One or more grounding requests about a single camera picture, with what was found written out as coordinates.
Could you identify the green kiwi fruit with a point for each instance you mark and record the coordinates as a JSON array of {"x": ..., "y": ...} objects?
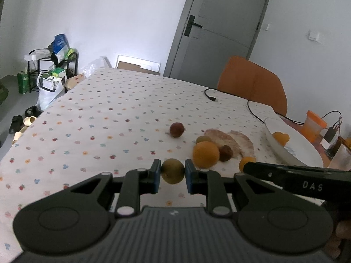
[{"x": 203, "y": 138}]

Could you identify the orange chair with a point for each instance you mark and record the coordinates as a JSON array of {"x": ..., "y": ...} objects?
[{"x": 250, "y": 81}]

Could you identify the orange lidded plastic jar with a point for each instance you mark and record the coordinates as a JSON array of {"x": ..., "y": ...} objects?
[{"x": 312, "y": 126}]

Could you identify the white ceramic plate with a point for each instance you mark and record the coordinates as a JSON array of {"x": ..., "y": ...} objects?
[{"x": 298, "y": 151}]

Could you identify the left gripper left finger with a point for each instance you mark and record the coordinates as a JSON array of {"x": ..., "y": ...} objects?
[{"x": 132, "y": 186}]

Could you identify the large orange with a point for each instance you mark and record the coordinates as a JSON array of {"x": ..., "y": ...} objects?
[{"x": 279, "y": 136}]

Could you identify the person's right hand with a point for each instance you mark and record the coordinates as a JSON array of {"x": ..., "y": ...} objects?
[{"x": 342, "y": 232}]

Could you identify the grey door with handle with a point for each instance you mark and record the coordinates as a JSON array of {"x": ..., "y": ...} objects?
[{"x": 209, "y": 33}]

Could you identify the black metal storage rack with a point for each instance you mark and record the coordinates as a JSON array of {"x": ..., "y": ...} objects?
[{"x": 37, "y": 62}]

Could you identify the white plastic bag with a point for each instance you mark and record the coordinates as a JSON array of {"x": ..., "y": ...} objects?
[{"x": 100, "y": 63}]

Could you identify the dark red plum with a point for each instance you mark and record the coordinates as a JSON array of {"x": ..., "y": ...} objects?
[
  {"x": 177, "y": 129},
  {"x": 226, "y": 153}
]

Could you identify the peeled pomelo piece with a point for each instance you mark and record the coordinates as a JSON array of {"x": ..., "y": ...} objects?
[
  {"x": 245, "y": 145},
  {"x": 222, "y": 139}
]

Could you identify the white shopping bag floor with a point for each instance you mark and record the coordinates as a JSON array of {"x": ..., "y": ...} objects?
[{"x": 49, "y": 89}]

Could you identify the dotted white tablecloth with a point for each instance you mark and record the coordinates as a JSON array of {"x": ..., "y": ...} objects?
[{"x": 116, "y": 121}]

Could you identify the green kiwi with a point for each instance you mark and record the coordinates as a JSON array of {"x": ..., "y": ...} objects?
[{"x": 172, "y": 171}]

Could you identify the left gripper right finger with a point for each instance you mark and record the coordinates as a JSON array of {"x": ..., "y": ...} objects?
[{"x": 211, "y": 185}]

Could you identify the cardboard and white board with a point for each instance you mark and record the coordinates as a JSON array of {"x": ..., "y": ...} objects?
[{"x": 137, "y": 65}]

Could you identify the blue plastic bag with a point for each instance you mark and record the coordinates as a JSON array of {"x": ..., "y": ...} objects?
[{"x": 60, "y": 45}]

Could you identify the black power adapter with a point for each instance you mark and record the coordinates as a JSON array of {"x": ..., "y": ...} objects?
[{"x": 330, "y": 134}]

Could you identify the small kumquat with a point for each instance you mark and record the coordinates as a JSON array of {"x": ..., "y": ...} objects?
[
  {"x": 285, "y": 138},
  {"x": 244, "y": 161}
]

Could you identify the clear textured plastic cup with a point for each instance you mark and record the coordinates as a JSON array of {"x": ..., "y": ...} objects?
[{"x": 342, "y": 159}]

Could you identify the shoes on floor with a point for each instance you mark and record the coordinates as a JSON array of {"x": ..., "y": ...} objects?
[{"x": 20, "y": 124}]

